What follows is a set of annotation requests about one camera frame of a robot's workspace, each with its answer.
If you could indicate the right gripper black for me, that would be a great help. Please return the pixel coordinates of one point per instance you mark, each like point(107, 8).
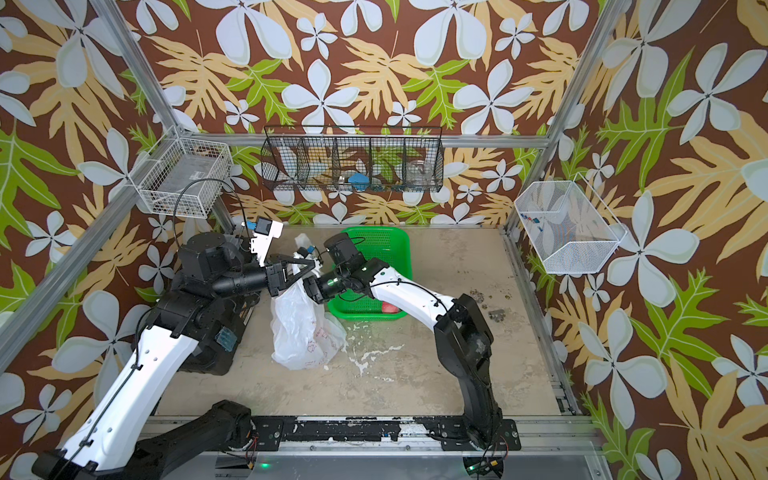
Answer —
point(315, 288)

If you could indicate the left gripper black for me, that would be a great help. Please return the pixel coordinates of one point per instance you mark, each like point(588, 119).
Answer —
point(275, 274)

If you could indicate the pink peach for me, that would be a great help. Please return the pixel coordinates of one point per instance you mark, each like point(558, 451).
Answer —
point(389, 309)

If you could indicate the white plastic bag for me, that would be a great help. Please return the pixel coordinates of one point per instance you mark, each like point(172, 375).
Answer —
point(305, 336)

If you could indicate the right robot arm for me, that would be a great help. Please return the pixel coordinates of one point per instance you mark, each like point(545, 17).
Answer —
point(462, 336)

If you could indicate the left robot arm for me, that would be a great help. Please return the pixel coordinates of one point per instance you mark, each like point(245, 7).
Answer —
point(107, 445)

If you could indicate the blue object in basket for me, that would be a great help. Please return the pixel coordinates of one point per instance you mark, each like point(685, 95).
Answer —
point(359, 181)

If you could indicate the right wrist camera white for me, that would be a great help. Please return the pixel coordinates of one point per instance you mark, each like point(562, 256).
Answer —
point(305, 247)

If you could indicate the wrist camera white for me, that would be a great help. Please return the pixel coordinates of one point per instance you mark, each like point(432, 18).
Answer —
point(261, 234)
point(305, 247)

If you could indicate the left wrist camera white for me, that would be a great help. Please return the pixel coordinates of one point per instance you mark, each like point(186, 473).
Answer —
point(261, 234)

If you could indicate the black wire basket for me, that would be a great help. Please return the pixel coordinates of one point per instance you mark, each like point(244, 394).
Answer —
point(395, 158)

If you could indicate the white wire basket left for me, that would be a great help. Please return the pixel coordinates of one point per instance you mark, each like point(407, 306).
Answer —
point(181, 175)

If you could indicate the white wire basket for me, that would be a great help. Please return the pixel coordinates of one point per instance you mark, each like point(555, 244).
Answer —
point(181, 175)
point(569, 225)

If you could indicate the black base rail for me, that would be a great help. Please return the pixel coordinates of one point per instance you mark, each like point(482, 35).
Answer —
point(450, 433)

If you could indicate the white wire basket right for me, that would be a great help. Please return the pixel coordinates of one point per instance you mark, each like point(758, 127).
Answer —
point(569, 225)

